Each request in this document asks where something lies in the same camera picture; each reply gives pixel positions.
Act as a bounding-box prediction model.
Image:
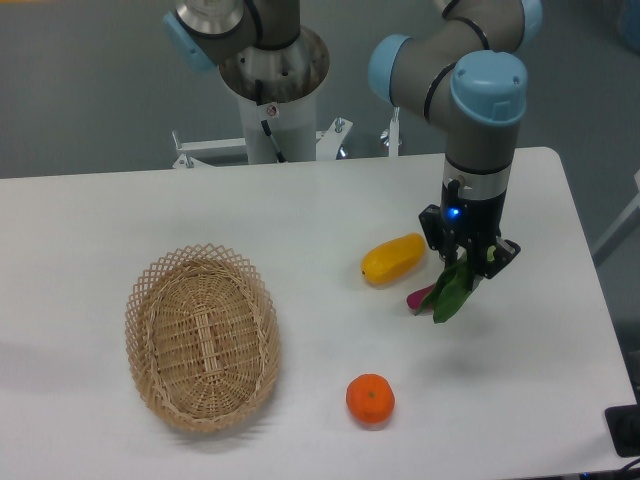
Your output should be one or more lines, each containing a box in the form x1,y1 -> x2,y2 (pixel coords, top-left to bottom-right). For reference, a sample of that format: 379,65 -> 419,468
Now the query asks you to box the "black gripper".
419,180 -> 520,294

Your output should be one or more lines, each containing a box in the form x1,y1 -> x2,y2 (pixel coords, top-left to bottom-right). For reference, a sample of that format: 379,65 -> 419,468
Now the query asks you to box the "green leafy vegetable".
406,255 -> 475,324

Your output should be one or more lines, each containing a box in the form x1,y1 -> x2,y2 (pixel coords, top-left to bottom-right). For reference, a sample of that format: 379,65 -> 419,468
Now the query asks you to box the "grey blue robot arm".
163,1 -> 542,293

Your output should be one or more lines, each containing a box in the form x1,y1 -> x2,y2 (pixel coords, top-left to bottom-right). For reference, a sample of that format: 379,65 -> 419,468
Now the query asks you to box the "yellow mango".
360,233 -> 426,286

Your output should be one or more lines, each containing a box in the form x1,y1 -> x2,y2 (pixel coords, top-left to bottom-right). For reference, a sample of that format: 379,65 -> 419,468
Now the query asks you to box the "orange tangerine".
345,373 -> 396,426

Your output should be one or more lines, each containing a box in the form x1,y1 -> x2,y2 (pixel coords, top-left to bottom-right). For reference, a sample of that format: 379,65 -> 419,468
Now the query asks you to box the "black device at table edge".
605,404 -> 639,458

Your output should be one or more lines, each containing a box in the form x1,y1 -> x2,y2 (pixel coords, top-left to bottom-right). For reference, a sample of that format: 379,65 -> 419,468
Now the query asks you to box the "woven wicker basket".
125,244 -> 280,433

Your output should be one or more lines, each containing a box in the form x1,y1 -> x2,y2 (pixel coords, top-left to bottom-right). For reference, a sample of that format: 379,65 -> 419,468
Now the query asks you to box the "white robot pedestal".
171,94 -> 403,169

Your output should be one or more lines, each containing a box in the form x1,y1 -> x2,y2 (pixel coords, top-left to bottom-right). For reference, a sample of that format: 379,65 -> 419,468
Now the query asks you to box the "black cable on pedestal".
254,78 -> 288,164

